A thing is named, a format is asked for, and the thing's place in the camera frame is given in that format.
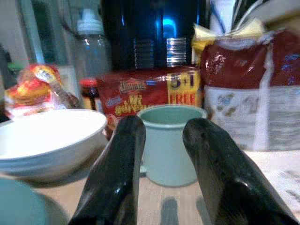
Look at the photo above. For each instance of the pale green cup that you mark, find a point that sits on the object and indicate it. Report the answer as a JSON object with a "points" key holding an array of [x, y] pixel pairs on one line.
{"points": [[167, 150]]}

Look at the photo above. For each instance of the white paper with print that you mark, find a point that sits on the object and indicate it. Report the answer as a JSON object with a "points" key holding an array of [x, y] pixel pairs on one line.
{"points": [[283, 182]]}

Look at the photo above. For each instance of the orange snack bag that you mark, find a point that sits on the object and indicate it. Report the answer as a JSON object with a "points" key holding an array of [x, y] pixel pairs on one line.
{"points": [[35, 89]]}

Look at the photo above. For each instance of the dark jar with red lid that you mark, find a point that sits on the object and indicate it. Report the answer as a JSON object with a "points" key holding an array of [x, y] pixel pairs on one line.
{"points": [[89, 95]]}

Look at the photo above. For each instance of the red instant noodle multipack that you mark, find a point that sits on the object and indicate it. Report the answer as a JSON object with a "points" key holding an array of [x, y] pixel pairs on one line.
{"points": [[150, 93]]}

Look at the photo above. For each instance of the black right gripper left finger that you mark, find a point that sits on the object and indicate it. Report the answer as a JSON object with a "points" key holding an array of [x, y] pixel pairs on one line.
{"points": [[112, 178]]}

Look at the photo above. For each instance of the red and white bread bag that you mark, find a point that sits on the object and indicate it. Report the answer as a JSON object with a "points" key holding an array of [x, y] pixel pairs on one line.
{"points": [[253, 93]]}

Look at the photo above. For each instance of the black appliance with blue light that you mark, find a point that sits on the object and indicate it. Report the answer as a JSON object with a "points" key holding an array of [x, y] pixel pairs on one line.
{"points": [[152, 32]]}

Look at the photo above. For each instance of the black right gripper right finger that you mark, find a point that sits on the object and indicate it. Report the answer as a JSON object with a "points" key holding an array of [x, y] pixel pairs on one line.
{"points": [[222, 178]]}

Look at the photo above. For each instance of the white bowl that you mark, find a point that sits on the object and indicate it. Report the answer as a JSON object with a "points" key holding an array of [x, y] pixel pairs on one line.
{"points": [[47, 140]]}

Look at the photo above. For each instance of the clear plastic water bottle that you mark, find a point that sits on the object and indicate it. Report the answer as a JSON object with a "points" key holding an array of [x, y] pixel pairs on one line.
{"points": [[92, 51]]}

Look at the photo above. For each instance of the yellow plastic bag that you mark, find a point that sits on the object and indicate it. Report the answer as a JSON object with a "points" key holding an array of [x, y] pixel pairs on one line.
{"points": [[204, 39]]}

